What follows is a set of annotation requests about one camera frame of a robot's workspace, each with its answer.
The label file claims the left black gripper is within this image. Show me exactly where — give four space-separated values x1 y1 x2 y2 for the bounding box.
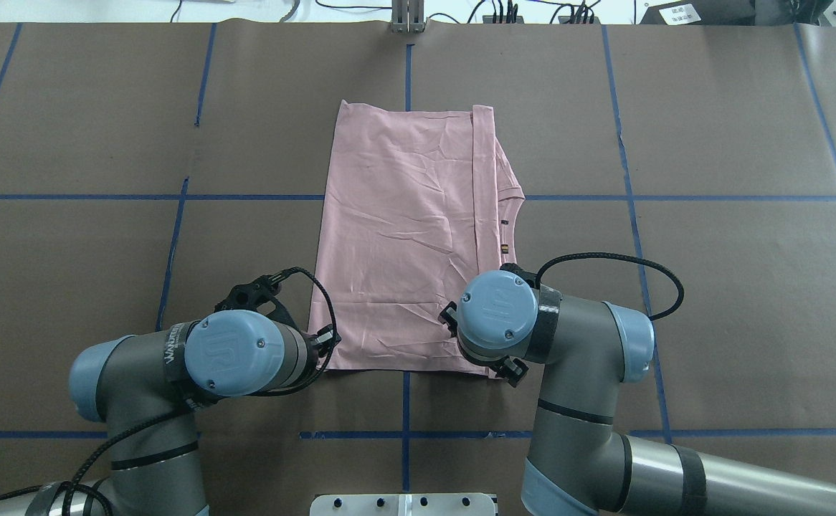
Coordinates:
305 326 341 370

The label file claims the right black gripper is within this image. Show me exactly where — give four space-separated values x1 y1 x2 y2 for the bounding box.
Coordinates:
461 348 512 379

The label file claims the pink Snoopy t-shirt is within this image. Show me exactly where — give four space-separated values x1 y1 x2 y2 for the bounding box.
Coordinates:
315 102 524 378

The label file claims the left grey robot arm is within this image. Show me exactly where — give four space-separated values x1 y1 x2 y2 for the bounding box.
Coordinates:
0 310 340 515

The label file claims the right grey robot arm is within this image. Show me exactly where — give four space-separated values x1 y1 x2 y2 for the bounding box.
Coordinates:
439 269 836 515

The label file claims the white mounting plate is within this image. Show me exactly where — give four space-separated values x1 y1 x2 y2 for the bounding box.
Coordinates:
309 492 500 515

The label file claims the brown table cover sheet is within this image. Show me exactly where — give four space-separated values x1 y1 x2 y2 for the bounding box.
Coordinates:
0 19 836 494

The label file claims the black power box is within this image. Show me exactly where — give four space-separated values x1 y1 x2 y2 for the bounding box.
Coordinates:
637 1 756 27

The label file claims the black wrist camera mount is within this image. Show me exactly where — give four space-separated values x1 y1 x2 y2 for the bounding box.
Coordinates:
214 273 298 328

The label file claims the aluminium frame post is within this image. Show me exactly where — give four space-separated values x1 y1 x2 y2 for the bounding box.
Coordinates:
391 0 427 34

